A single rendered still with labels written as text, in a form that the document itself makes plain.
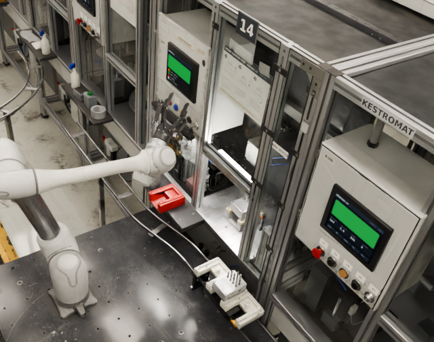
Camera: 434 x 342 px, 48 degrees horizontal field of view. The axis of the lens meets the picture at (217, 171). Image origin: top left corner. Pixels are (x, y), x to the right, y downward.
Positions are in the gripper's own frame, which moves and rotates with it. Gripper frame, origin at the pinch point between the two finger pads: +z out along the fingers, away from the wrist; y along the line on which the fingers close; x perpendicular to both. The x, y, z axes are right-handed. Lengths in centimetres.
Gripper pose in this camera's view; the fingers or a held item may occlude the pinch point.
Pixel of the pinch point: (177, 103)
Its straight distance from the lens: 225.3
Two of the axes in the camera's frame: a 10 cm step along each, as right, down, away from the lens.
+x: -5.4, 0.8, 8.4
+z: 3.6, -8.8, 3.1
